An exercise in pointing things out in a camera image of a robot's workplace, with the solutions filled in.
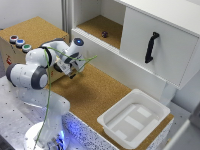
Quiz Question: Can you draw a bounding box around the red button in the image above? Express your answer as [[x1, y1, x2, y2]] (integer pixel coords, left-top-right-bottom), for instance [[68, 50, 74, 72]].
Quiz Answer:
[[9, 34, 19, 44]]

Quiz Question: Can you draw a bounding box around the wooden drawer box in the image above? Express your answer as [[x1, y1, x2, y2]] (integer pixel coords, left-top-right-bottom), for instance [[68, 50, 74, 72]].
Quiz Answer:
[[0, 16, 71, 85]]

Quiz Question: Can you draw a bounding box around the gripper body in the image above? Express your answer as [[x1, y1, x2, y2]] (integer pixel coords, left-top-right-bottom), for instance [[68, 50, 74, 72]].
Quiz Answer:
[[57, 57, 85, 80]]

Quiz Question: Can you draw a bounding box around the white plastic box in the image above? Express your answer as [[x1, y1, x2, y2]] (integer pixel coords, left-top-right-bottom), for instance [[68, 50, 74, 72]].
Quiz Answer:
[[96, 88, 172, 150]]

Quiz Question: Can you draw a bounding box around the white cabinet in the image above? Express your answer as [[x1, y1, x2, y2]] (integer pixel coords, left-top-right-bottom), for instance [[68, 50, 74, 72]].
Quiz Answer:
[[70, 0, 200, 107]]

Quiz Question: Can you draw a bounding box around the green cable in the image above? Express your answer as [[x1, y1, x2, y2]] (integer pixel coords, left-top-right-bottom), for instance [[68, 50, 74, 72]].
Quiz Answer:
[[32, 45, 99, 150]]

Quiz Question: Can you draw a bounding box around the purple block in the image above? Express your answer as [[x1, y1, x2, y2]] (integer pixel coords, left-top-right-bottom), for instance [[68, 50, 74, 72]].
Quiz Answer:
[[101, 30, 109, 39]]

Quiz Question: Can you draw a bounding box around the black door handle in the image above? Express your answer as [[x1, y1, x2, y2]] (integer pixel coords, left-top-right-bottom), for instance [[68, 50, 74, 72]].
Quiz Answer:
[[144, 31, 160, 64]]

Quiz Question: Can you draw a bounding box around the green button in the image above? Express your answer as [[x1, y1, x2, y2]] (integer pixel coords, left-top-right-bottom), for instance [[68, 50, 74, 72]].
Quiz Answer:
[[21, 43, 33, 54]]

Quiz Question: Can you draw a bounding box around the blue button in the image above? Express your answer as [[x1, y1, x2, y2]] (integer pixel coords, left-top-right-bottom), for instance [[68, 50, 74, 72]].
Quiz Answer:
[[15, 38, 26, 49]]

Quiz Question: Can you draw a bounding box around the white sliding door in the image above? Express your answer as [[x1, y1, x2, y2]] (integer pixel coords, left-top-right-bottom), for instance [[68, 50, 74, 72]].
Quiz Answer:
[[119, 6, 200, 90]]

